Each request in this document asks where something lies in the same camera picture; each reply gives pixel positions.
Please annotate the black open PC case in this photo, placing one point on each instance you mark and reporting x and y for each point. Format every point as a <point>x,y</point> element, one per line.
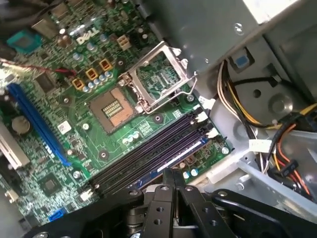
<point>230,119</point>

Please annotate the white expansion slot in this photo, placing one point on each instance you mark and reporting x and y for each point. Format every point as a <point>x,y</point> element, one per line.
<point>12,148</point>

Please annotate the metal socket cover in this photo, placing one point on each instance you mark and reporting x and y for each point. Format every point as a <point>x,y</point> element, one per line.
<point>146,59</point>

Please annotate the blue expansion slot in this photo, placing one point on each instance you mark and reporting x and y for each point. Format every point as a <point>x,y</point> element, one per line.
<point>38,122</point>

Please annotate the black RAM slot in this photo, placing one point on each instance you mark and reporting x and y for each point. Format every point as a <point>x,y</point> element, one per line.
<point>148,151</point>
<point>213,134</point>
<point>148,143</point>
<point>148,162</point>

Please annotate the teal board connector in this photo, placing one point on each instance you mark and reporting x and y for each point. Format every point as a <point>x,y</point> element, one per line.
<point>23,43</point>

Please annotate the silver coin cell battery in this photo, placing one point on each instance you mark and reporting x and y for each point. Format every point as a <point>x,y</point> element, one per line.
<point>21,125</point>

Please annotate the green Dell motherboard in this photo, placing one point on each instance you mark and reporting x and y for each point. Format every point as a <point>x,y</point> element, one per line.
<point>99,140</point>

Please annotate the blue board data port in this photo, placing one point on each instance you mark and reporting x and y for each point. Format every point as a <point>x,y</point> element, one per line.
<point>57,215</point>

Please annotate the CPU socket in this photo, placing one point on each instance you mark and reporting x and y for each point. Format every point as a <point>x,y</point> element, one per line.
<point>111,111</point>

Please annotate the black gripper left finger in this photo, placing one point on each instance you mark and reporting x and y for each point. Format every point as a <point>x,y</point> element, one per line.
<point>161,210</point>

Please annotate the white board power socket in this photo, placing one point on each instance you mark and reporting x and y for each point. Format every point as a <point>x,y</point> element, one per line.
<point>123,42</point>

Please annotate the blue RAM stick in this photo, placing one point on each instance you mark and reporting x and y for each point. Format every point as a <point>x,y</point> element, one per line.
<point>178,158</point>

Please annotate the small blue plastic clip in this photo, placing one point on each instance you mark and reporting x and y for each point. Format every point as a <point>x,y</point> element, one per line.
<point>241,60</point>

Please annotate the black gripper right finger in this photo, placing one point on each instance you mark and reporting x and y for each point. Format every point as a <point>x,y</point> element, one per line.
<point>198,213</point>

